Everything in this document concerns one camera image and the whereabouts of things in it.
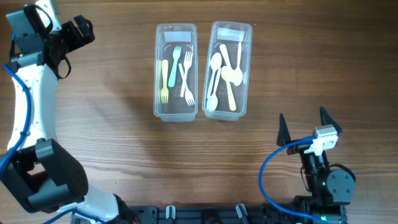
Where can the white plastic fork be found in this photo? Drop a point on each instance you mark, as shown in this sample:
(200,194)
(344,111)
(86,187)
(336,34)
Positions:
(187,63)
(188,94)

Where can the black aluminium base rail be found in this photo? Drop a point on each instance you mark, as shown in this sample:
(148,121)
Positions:
(264,214)

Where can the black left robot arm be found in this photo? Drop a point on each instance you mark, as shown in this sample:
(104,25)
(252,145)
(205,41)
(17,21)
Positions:
(40,174)

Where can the clear plastic container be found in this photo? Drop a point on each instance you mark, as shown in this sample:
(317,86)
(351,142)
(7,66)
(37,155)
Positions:
(167,37)
(230,34)

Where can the yellow plastic fork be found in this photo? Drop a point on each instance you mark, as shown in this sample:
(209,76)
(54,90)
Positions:
(164,91)

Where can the white plastic spoon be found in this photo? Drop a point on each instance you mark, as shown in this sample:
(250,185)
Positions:
(238,78)
(212,101)
(215,64)
(224,53)

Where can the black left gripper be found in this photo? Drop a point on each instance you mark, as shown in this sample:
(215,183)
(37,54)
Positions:
(78,40)

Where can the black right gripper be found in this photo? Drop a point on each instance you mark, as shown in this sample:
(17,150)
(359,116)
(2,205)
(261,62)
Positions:
(284,134)

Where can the clear left plastic container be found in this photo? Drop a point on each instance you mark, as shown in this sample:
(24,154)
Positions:
(167,37)

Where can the clear right plastic container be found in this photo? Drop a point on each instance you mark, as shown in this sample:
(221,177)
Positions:
(230,34)

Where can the light blue plastic fork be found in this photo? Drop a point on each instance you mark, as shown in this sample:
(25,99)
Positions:
(176,55)

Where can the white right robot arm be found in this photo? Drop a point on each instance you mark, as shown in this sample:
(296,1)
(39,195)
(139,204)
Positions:
(331,186)

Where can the yellow plastic spoon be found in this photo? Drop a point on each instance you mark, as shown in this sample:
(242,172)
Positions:
(225,72)

